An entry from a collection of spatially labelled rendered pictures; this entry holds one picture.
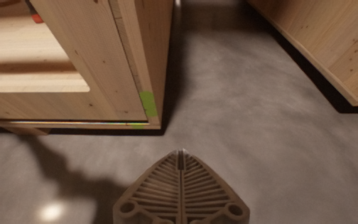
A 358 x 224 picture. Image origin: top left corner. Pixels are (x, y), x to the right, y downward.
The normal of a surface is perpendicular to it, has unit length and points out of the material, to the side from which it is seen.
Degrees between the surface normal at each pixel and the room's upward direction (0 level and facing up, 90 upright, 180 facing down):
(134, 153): 0
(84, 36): 90
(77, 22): 90
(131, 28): 90
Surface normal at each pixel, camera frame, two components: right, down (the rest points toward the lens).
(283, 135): 0.01, -0.59
